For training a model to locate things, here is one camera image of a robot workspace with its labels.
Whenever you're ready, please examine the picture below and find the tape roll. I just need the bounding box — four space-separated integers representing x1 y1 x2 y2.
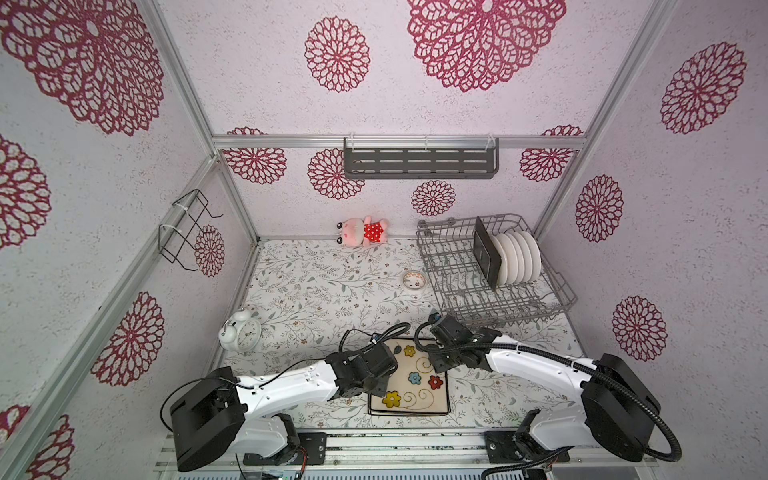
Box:
402 270 427 291

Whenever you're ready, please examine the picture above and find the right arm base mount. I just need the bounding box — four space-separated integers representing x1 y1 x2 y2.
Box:
483 429 552 465

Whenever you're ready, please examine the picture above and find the pink plush toy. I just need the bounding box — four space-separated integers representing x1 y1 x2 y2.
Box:
336 216 389 247

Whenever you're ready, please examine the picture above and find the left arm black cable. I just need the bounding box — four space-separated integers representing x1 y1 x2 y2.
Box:
337 322 413 355

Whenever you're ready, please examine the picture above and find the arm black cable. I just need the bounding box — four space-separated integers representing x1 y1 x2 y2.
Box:
337 322 413 355
413 319 684 480

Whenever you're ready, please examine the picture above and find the white alarm clock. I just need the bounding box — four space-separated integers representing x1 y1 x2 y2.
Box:
218 308 262 353

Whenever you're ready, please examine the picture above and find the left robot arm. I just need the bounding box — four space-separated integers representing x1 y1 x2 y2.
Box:
169 342 398 472

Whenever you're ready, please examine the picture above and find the black wire wall rack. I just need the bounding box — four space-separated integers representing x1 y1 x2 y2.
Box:
156 189 223 273

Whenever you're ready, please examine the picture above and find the grey wire dish rack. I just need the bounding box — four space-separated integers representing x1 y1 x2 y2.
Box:
416 213 577 326

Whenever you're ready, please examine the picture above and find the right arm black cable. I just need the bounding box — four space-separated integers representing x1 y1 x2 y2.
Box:
413 319 684 480

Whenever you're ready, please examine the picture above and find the black square plate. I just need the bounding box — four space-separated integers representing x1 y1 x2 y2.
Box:
380 337 450 408
472 216 500 290

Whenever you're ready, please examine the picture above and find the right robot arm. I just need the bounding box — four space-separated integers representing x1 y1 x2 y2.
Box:
416 313 662 464

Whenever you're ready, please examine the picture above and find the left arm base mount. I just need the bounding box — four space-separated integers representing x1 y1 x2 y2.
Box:
241 432 328 466

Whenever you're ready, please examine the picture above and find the grey wall shelf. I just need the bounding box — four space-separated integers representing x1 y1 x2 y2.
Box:
342 137 499 180

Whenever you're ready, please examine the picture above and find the round white plate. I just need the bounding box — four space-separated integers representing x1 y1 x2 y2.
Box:
516 232 533 282
522 231 542 281
506 232 527 284
498 233 520 285
491 236 508 286

